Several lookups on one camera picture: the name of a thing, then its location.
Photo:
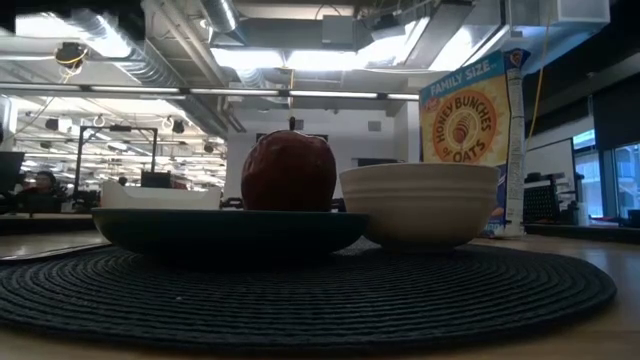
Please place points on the grey ceiling box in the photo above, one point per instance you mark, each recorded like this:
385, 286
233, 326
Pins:
338, 30

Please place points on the silver ventilation duct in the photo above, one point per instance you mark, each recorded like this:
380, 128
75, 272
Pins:
150, 65

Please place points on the black perforated rack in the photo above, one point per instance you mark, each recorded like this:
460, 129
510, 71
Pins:
540, 202

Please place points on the white ceramic bowl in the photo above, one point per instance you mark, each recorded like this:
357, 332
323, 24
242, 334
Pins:
420, 205

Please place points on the red apple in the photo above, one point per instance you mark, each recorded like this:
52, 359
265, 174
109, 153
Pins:
289, 172

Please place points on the black ceiling spotlight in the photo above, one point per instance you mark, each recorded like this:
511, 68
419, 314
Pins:
71, 55

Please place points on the long ceiling light strip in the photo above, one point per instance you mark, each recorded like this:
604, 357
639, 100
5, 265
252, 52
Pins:
235, 92

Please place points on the dark round woven placemat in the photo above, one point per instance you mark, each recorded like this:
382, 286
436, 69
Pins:
310, 300

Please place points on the person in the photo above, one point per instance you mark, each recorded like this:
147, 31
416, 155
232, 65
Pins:
42, 192

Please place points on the white board panel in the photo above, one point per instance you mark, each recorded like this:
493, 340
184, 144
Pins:
550, 160

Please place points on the white plastic container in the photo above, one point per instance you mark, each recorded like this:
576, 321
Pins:
160, 199

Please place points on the Honey Bunches cereal box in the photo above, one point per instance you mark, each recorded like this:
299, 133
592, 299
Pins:
465, 125

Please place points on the dark computer monitor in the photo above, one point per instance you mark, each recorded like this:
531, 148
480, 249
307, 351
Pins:
10, 172
156, 180

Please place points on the teal plate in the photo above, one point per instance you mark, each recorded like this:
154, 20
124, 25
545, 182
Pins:
225, 230

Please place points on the background black gantry frame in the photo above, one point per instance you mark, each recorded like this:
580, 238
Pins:
79, 160

